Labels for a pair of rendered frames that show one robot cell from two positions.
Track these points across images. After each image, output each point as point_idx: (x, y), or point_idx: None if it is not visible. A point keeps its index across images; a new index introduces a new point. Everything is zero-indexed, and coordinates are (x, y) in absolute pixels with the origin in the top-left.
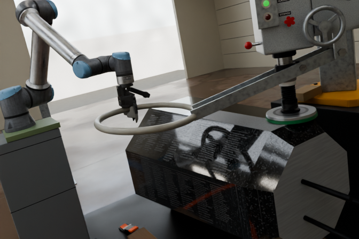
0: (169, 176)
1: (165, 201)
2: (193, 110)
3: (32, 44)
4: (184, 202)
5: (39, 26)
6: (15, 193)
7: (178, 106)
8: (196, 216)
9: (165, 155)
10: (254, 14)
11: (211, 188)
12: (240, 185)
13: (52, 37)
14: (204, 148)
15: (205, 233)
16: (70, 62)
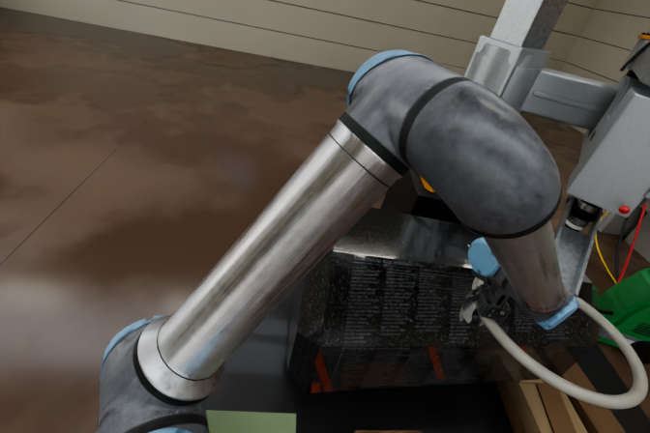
0: (453, 358)
1: (412, 382)
2: (578, 293)
3: (316, 249)
4: (462, 375)
5: (553, 237)
6: None
7: None
8: (480, 380)
9: (450, 335)
10: (617, 167)
11: (540, 354)
12: (588, 345)
13: (558, 262)
14: (519, 312)
15: None
16: (554, 306)
